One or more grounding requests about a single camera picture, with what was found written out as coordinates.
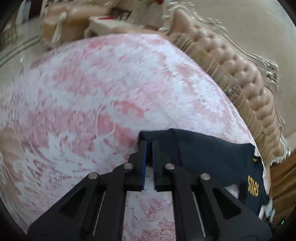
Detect navy STARS sweatshirt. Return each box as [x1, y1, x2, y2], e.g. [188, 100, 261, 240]
[138, 128, 269, 215]

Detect striped olive bolster pillow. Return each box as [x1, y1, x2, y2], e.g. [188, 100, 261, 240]
[172, 34, 273, 166]

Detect pink white floral bedspread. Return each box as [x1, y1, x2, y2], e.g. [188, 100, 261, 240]
[1, 34, 259, 240]

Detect tufted pink leather headboard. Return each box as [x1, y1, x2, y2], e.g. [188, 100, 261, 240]
[161, 1, 291, 164]

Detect white ornate side table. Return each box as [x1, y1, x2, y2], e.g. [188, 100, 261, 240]
[83, 16, 132, 39]

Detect pink leather armchair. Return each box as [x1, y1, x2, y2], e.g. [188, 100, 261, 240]
[40, 1, 115, 49]

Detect red artificial flowers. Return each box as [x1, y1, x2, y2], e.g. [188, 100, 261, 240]
[147, 0, 166, 6]

